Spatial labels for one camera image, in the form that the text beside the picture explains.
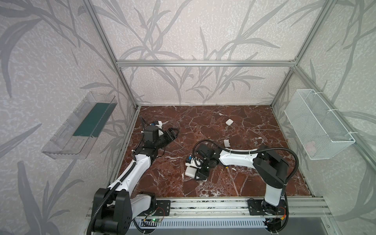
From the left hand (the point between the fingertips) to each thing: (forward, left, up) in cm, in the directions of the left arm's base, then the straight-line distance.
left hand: (178, 128), depth 83 cm
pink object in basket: (-12, -69, +2) cm, 71 cm away
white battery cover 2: (+1, -31, -19) cm, 37 cm away
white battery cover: (+20, -36, -20) cm, 46 cm away
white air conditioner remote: (-20, -8, -15) cm, 26 cm away
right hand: (-17, -11, -17) cm, 27 cm away
